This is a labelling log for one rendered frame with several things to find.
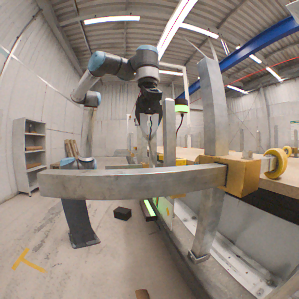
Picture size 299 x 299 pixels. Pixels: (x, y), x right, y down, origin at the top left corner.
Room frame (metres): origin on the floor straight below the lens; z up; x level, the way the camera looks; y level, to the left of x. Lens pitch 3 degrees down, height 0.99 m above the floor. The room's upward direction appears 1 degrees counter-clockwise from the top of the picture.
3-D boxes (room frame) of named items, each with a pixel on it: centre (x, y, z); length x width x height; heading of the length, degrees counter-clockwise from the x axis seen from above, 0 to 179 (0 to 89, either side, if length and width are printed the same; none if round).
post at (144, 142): (0.96, 0.04, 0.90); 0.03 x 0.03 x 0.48; 12
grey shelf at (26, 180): (2.00, 2.63, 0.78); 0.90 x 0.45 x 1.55; 9
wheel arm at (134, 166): (0.90, 0.09, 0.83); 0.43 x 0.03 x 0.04; 102
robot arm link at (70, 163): (1.00, 0.71, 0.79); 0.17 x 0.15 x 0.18; 132
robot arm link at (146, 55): (0.45, 0.01, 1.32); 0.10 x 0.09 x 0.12; 42
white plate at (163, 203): (0.49, -0.04, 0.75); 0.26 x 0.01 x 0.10; 12
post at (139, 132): (1.21, 0.09, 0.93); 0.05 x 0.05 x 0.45; 12
